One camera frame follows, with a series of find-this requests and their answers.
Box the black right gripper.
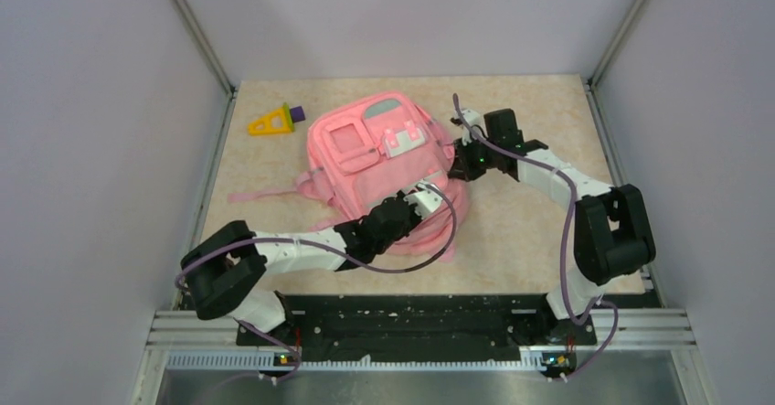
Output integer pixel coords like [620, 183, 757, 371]
[450, 132, 501, 182]

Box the pink student backpack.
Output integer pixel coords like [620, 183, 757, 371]
[227, 91, 471, 264]

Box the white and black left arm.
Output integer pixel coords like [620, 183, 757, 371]
[176, 190, 441, 345]

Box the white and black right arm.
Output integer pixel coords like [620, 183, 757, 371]
[449, 108, 656, 343]

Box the yellow and purple toy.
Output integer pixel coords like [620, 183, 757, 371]
[247, 102, 306, 136]

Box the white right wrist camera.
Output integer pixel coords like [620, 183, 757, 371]
[451, 108, 487, 146]

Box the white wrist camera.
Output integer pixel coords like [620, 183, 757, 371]
[403, 181, 445, 219]
[451, 108, 487, 146]

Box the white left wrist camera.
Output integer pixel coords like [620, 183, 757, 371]
[403, 181, 445, 219]

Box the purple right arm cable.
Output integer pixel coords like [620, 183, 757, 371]
[451, 93, 621, 382]

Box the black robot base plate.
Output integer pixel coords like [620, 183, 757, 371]
[272, 294, 598, 364]

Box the aluminium frame rail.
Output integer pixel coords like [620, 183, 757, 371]
[132, 307, 719, 404]

